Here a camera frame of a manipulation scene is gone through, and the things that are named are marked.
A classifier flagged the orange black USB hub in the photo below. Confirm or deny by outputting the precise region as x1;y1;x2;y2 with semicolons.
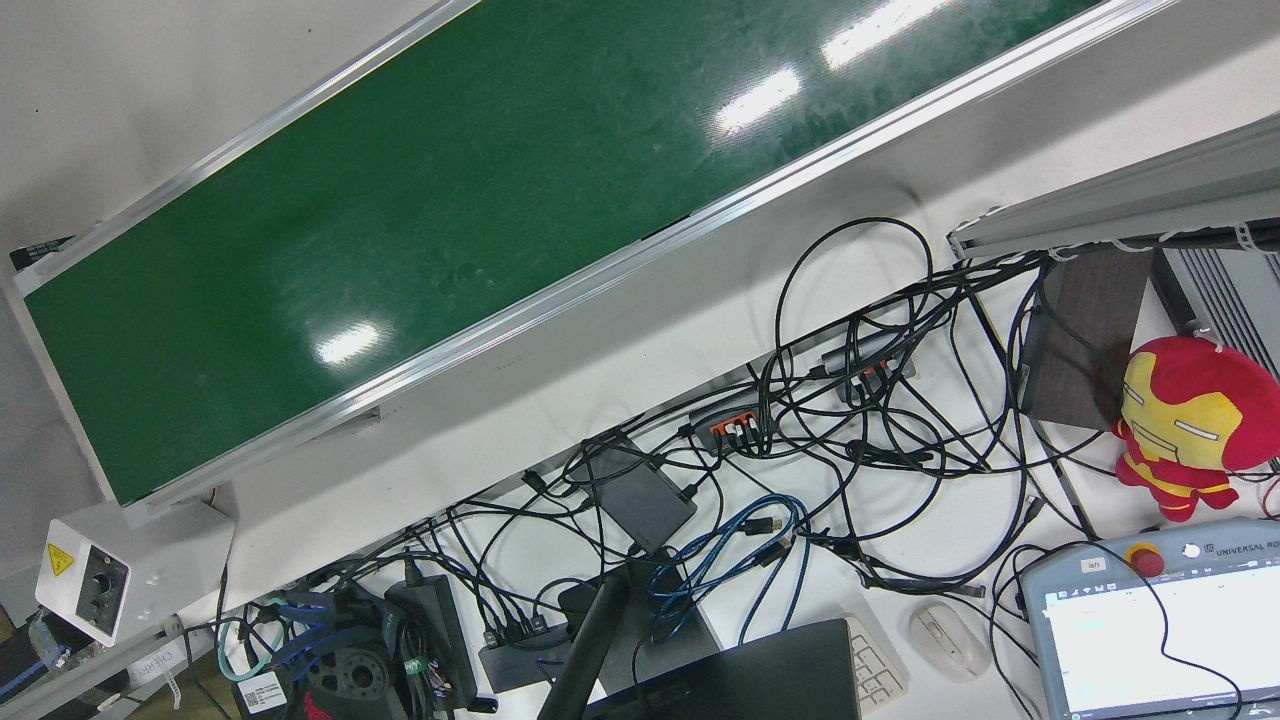
688;390;781;453

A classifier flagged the dark grey power adapter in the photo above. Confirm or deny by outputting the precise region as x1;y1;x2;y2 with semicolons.
565;432;698;554

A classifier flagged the grey USB hub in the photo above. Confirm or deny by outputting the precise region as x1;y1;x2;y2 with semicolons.
820;335;916;401

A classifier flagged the green conveyor belt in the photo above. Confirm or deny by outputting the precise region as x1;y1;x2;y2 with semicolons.
5;0;1181;511

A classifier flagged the black monitor pole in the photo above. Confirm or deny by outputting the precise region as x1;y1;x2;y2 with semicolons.
537;560;641;720

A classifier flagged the black laptop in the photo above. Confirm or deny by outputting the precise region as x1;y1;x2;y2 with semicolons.
583;618;863;720

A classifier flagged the black power brick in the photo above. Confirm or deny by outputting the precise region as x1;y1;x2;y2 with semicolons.
385;575;479;711

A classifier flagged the white keyboard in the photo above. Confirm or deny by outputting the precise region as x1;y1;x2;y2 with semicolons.
843;612;911;713

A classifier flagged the white computer mouse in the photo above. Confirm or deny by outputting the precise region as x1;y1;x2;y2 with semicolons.
908;603;992;683

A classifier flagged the black device red logo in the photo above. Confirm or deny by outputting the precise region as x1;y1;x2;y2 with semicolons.
298;645;403;720

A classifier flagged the dark brown panel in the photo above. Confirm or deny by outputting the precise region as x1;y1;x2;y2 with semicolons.
1020;248;1156;433

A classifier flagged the white QR code label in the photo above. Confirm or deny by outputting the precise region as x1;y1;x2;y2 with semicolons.
232;672;292;716

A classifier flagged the white conveyor control box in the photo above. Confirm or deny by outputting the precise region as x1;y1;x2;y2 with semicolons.
35;498;236;648

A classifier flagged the red yellow superhero plush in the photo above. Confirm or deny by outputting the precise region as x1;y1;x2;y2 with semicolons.
1113;337;1280;523

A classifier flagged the grey robot teach pendant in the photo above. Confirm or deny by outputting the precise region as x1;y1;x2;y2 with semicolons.
1020;517;1280;720

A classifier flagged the ribbed grey metal box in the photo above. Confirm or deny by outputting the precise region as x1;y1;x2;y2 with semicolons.
1150;245;1280;376

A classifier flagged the blue cable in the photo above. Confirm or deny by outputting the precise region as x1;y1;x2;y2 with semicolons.
648;495;811;643

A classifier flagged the black looped cable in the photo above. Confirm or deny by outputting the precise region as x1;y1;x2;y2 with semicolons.
775;217;936;401

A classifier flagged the aluminium frame profile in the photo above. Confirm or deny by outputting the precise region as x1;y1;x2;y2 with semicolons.
948;110;1280;263

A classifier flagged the teal cable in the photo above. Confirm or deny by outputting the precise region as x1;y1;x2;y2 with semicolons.
217;615;279;683

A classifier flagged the black teach pendant cable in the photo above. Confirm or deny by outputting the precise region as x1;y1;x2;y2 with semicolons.
1000;540;1243;720

